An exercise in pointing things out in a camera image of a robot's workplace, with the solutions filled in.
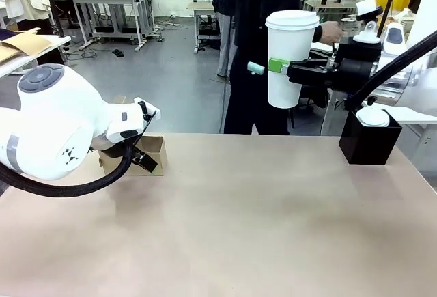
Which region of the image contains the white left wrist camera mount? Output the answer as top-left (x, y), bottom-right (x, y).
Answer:
top-left (133, 96), bottom-right (162, 131)

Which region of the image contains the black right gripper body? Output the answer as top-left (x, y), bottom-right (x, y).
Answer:
top-left (286, 40), bottom-right (382, 90)

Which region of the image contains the white plastic cup lid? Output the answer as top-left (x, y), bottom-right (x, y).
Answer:
top-left (265, 10), bottom-right (321, 33)
top-left (355, 107), bottom-right (391, 128)

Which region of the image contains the person in black hoodie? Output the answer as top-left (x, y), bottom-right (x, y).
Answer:
top-left (223, 0), bottom-right (324, 136)

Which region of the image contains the small cardboard box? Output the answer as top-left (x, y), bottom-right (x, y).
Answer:
top-left (98, 135), bottom-right (169, 178)

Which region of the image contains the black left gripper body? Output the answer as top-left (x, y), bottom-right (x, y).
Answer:
top-left (91, 137), bottom-right (135, 160)

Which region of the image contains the black lid box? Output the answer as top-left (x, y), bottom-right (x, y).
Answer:
top-left (338, 107), bottom-right (404, 166)

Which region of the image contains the black arm cable sleeve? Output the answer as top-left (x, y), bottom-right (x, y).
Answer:
top-left (343, 29), bottom-right (437, 112)
top-left (0, 143), bottom-right (138, 199)

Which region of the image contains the black left arm cable sleeve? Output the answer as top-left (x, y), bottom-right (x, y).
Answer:
top-left (0, 143), bottom-right (138, 199)

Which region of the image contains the purple cloth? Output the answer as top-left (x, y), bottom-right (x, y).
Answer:
top-left (0, 29), bottom-right (21, 42)

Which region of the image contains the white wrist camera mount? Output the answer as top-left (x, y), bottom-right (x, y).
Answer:
top-left (352, 0), bottom-right (384, 44)
top-left (133, 96), bottom-right (162, 131)

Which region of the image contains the white paper cup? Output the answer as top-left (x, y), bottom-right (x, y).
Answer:
top-left (267, 27), bottom-right (317, 110)

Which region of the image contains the person's left forearm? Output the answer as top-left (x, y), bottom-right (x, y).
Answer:
top-left (311, 23), bottom-right (324, 44)

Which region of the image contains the person's left hand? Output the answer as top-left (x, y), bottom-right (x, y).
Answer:
top-left (320, 20), bottom-right (344, 44)

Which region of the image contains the brown cardboard envelope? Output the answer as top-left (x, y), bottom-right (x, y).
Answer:
top-left (0, 31), bottom-right (54, 65)

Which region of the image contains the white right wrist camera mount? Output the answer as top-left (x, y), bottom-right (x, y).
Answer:
top-left (352, 0), bottom-right (384, 44)

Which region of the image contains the white side table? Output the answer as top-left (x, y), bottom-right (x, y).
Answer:
top-left (0, 33), bottom-right (73, 79)

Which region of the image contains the black right arm cable sleeve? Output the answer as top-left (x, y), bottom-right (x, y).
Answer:
top-left (343, 29), bottom-right (437, 112)

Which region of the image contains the narrow background workbench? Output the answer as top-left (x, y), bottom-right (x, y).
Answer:
top-left (186, 0), bottom-right (223, 55)

